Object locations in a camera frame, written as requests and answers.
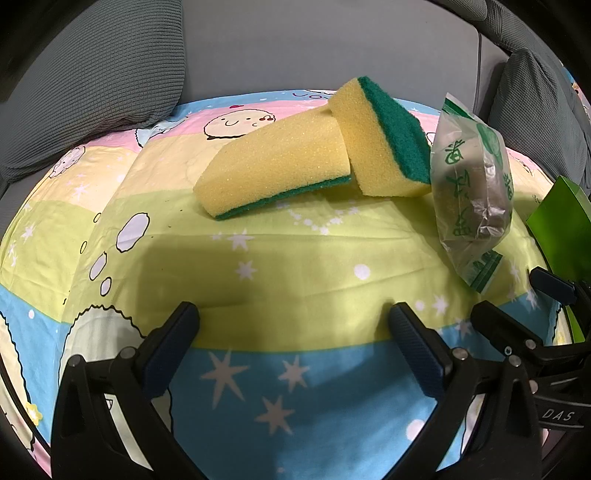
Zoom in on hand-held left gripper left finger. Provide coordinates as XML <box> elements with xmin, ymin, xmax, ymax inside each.
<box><xmin>51</xmin><ymin>301</ymin><xmax>200</xmax><ymax>480</ymax></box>

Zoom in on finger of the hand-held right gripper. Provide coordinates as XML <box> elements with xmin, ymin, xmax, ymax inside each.
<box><xmin>529</xmin><ymin>268</ymin><xmax>591</xmax><ymax>305</ymax></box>
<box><xmin>471</xmin><ymin>300</ymin><xmax>591</xmax><ymax>377</ymax></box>

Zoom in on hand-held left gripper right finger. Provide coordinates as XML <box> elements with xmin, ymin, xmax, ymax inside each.
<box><xmin>389</xmin><ymin>302</ymin><xmax>543</xmax><ymax>480</ymax></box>

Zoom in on clear plastic bag green print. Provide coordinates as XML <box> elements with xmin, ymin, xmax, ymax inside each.
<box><xmin>429</xmin><ymin>92</ymin><xmax>514</xmax><ymax>295</ymax></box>

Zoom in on yellow green sponge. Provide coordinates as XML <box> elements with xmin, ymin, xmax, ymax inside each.
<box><xmin>193</xmin><ymin>109</ymin><xmax>354</xmax><ymax>221</ymax></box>
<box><xmin>329</xmin><ymin>76</ymin><xmax>432</xmax><ymax>198</ymax></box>

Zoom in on cartoon printed blanket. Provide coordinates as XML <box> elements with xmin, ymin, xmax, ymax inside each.
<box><xmin>0</xmin><ymin>88</ymin><xmax>591</xmax><ymax>480</ymax></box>

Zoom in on grey ribbed pillow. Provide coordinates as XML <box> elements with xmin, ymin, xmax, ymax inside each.
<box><xmin>488</xmin><ymin>48</ymin><xmax>591</xmax><ymax>192</ymax></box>
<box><xmin>0</xmin><ymin>0</ymin><xmax>185</xmax><ymax>183</ymax></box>

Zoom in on colourful printed cloth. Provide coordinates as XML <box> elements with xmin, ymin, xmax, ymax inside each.
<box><xmin>569</xmin><ymin>78</ymin><xmax>591</xmax><ymax>121</ymax></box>

